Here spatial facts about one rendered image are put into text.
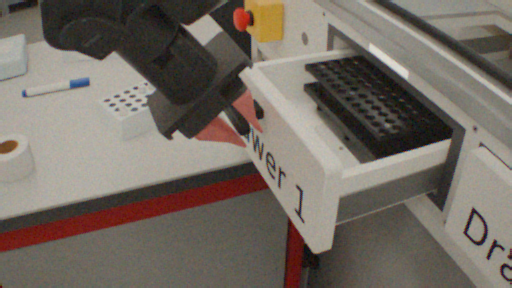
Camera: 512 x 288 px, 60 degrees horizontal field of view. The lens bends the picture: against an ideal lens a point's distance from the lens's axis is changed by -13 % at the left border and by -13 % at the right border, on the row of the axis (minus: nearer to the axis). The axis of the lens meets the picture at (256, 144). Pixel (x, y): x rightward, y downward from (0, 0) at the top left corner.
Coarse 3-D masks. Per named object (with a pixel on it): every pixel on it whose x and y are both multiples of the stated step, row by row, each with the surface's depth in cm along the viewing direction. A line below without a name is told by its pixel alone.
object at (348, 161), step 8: (320, 128) 61; (320, 136) 60; (328, 136) 59; (328, 144) 59; (336, 144) 58; (336, 152) 57; (344, 152) 57; (344, 160) 56; (352, 160) 56; (344, 168) 56
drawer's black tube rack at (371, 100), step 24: (336, 72) 62; (360, 72) 62; (312, 96) 64; (360, 96) 58; (384, 96) 57; (408, 96) 58; (336, 120) 59; (384, 120) 53; (408, 120) 53; (432, 120) 58; (360, 144) 55; (384, 144) 53; (408, 144) 54
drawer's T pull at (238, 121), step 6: (228, 108) 52; (234, 108) 52; (258, 108) 53; (228, 114) 52; (234, 114) 51; (240, 114) 51; (258, 114) 52; (234, 120) 51; (240, 120) 50; (246, 120) 51; (234, 126) 51; (240, 126) 50; (246, 126) 50; (240, 132) 50; (246, 132) 50
